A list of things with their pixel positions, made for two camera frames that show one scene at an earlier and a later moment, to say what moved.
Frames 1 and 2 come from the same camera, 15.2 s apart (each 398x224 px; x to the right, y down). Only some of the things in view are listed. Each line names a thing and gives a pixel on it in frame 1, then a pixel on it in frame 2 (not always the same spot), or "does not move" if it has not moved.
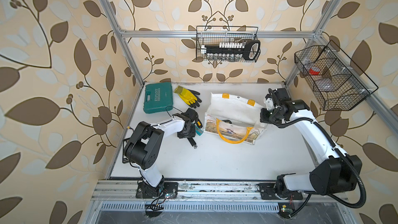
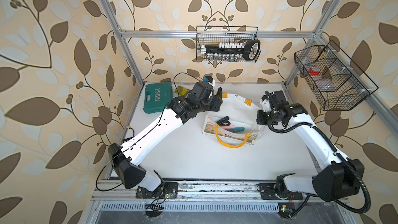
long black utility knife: (192, 142) -> (224, 122)
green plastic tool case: (158, 97) does not move
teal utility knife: (198, 130) -> (235, 129)
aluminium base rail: (126, 191) does not move
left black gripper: (192, 134) -> (215, 104)
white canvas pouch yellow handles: (233, 119) does not move
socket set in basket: (232, 51) does not move
